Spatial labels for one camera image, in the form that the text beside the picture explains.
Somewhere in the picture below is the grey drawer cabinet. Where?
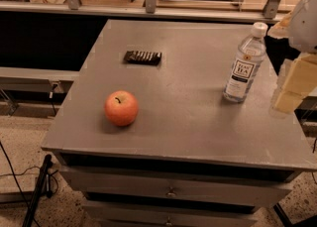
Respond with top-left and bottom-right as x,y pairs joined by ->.
44,20 -> 316,219

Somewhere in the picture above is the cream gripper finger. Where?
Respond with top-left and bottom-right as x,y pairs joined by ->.
272,90 -> 303,113

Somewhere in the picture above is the red apple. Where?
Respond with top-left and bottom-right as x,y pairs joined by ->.
104,90 -> 139,127

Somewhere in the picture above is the black tripod leg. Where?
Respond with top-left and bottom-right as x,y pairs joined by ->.
22,155 -> 53,227

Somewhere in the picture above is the lower grey drawer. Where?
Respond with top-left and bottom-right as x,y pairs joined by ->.
83,200 -> 257,227

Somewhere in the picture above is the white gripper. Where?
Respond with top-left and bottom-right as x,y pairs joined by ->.
282,0 -> 317,97

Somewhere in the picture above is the grey drawer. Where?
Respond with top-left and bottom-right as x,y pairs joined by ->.
83,200 -> 257,227
60,167 -> 291,207

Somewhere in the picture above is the upper grey drawer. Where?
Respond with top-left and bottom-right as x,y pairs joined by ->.
60,167 -> 291,207

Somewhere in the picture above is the clear tea water bottle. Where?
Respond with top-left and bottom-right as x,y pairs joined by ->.
223,22 -> 268,103

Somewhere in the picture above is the black rxbar chocolate bar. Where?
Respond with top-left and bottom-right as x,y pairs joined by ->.
124,51 -> 161,65

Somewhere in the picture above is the black floor cable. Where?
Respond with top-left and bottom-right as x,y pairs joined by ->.
0,141 -> 59,227

